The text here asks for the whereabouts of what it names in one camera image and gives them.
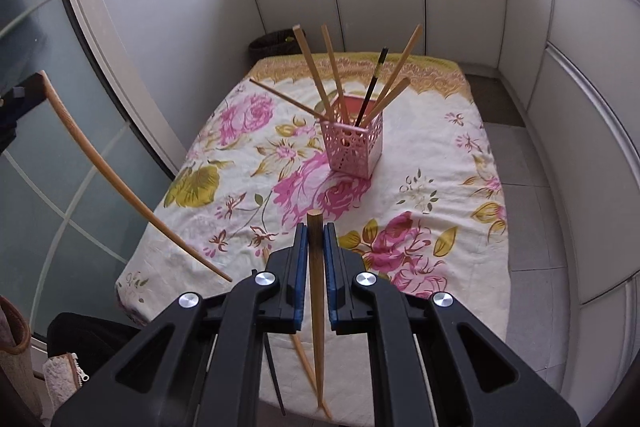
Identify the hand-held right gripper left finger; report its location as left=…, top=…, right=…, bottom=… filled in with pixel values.
left=50, top=223, right=308, bottom=427

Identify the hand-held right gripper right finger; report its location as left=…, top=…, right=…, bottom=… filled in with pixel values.
left=323, top=222, right=581, bottom=427

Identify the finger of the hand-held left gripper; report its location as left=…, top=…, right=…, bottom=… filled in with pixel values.
left=0, top=74, right=51, bottom=154

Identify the pink perforated utensil holder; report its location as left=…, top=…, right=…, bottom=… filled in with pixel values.
left=319, top=107, right=385, bottom=180

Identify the glass sliding door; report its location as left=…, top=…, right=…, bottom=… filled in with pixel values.
left=0, top=0, right=176, bottom=358

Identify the floral tablecloth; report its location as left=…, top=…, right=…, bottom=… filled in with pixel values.
left=115, top=52, right=511, bottom=425

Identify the dark cloth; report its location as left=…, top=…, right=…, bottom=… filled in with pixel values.
left=46, top=312, right=143, bottom=360

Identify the black mesh wastebasket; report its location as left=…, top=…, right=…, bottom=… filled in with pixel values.
left=248, top=31, right=297, bottom=64

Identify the beige bag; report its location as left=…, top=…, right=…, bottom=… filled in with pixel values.
left=0, top=296, right=33, bottom=408

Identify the white fluffy zipper pouch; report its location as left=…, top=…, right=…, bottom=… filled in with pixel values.
left=42, top=352, right=92, bottom=415

